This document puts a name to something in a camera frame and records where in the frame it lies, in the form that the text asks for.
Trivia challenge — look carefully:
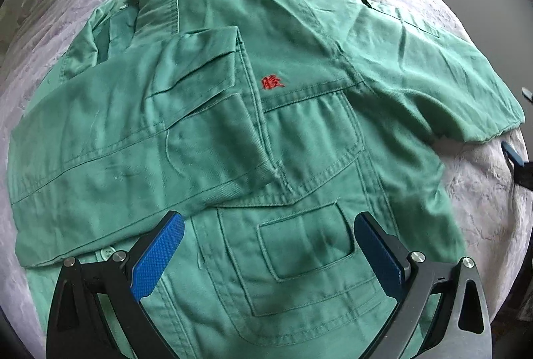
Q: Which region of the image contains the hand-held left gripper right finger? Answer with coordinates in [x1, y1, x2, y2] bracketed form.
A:
[353, 211, 494, 359]

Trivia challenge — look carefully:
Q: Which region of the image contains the green work jacket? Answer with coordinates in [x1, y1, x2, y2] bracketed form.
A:
[9, 0, 526, 359]

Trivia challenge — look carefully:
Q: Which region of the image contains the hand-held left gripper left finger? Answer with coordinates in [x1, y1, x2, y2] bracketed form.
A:
[47, 210, 186, 359]

